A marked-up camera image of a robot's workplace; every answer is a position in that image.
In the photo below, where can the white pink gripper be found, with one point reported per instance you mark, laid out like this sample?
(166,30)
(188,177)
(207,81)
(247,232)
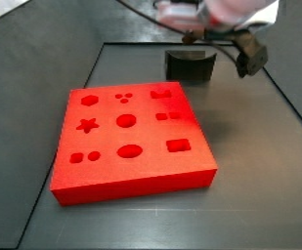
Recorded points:
(222,16)

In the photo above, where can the dark grey curved cradle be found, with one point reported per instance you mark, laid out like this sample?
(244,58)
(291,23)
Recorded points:
(188,65)

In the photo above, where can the red shape sorter block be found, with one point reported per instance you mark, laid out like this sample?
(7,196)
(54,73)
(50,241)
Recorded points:
(131,142)

